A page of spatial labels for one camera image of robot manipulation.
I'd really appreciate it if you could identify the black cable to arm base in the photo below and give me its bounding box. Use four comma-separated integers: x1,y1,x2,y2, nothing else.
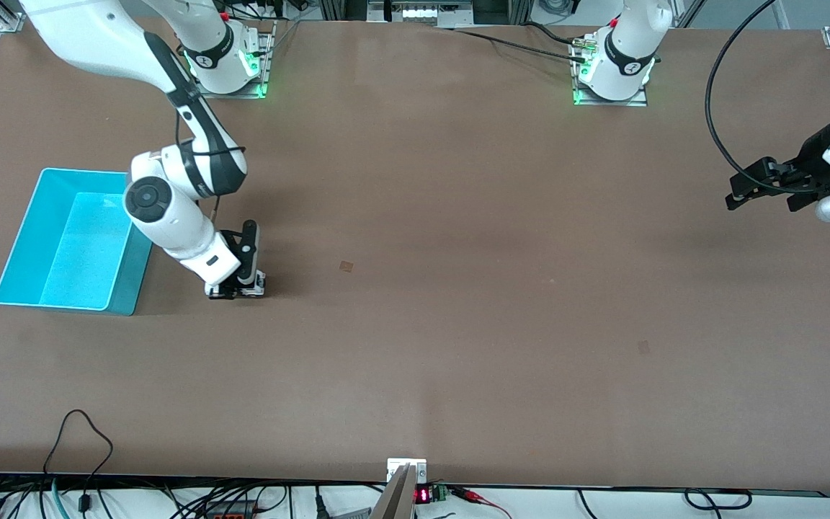
435,22,592,66

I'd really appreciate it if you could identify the red clip lead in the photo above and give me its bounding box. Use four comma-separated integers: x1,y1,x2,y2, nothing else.
451,487,513,519

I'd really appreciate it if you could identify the silver device box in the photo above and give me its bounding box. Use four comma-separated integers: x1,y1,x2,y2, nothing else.
368,0,473,28

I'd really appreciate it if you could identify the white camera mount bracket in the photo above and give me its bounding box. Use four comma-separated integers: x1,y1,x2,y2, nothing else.
387,458,427,484

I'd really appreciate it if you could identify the aluminium camera pole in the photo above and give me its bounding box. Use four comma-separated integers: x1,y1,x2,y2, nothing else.
370,465,416,519

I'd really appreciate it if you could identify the thin black looped cable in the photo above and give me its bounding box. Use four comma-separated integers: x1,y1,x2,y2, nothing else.
43,409,115,514

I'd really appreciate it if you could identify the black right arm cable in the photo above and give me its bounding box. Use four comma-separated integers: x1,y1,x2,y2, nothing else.
170,86,250,224

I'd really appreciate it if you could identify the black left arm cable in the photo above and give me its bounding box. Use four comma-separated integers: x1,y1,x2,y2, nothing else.
705,0,830,194

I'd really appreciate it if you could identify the turquoise plastic bin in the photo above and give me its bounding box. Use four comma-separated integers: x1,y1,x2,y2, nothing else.
0,168,155,316

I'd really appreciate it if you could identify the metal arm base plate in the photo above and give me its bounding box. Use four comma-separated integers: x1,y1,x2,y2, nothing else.
572,36,648,107
193,22,270,99

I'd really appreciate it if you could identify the black coiled cable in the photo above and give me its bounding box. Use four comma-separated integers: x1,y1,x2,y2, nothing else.
684,488,753,511

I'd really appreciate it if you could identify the white jeep toy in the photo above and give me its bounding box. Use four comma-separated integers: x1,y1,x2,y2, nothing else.
206,270,267,298

